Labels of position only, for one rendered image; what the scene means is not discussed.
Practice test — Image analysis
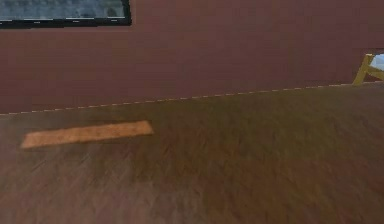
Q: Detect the black framed window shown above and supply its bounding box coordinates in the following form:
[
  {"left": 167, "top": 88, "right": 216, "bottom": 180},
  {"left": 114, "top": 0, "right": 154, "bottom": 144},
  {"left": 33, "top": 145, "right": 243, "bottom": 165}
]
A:
[{"left": 0, "top": 0, "right": 133, "bottom": 29}]

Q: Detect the yellow wooden furniture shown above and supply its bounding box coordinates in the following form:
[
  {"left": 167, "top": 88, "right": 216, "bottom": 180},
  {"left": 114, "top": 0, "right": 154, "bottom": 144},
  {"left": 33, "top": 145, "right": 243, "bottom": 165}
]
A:
[{"left": 352, "top": 53, "right": 384, "bottom": 86}]

